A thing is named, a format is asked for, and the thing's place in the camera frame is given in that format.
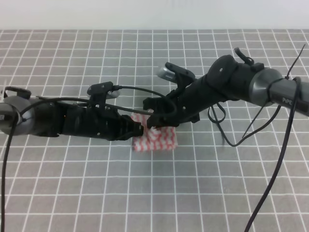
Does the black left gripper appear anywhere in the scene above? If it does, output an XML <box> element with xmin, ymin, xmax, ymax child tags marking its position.
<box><xmin>59</xmin><ymin>104</ymin><xmax>144</xmax><ymax>141</ymax></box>

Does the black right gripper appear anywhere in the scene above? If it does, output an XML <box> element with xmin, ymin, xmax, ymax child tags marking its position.
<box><xmin>142</xmin><ymin>88</ymin><xmax>200</xmax><ymax>129</ymax></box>

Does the pink wavy striped towel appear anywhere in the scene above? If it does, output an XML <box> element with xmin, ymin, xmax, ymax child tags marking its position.
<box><xmin>131</xmin><ymin>113</ymin><xmax>178</xmax><ymax>152</ymax></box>

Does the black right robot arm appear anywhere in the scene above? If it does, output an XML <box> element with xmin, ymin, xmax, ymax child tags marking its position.
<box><xmin>143</xmin><ymin>48</ymin><xmax>296</xmax><ymax>128</ymax></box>

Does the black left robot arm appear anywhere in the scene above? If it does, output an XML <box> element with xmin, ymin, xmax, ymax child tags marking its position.
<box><xmin>0</xmin><ymin>87</ymin><xmax>144</xmax><ymax>141</ymax></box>

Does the grey grid tablecloth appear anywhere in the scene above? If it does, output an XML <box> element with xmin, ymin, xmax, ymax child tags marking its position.
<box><xmin>0</xmin><ymin>29</ymin><xmax>309</xmax><ymax>232</ymax></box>

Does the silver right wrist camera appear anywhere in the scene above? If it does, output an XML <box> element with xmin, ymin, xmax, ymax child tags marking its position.
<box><xmin>156</xmin><ymin>62</ymin><xmax>196</xmax><ymax>88</ymax></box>

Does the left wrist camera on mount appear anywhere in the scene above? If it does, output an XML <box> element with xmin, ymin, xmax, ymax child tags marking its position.
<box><xmin>87</xmin><ymin>82</ymin><xmax>120</xmax><ymax>107</ymax></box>

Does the black left camera cable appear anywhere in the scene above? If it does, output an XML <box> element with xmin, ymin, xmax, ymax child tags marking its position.
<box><xmin>0</xmin><ymin>86</ymin><xmax>177</xmax><ymax>232</ymax></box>

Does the black camera cable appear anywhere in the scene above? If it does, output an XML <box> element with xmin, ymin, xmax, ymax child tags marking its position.
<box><xmin>0</xmin><ymin>86</ymin><xmax>177</xmax><ymax>232</ymax></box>
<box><xmin>207</xmin><ymin>43</ymin><xmax>309</xmax><ymax>232</ymax></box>

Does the black right camera cable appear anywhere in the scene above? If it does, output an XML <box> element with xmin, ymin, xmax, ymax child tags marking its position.
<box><xmin>207</xmin><ymin>43</ymin><xmax>309</xmax><ymax>232</ymax></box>

